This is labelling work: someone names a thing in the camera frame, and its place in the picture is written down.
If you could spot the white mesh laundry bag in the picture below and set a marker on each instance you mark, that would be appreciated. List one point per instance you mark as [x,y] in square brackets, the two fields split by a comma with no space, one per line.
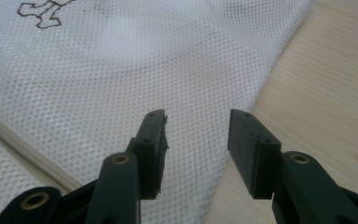
[112,68]

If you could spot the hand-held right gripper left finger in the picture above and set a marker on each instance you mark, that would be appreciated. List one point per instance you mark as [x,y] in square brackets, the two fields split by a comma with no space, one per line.
[149,155]

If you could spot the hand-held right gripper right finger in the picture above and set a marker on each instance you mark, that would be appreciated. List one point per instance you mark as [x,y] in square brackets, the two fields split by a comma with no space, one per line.
[251,155]

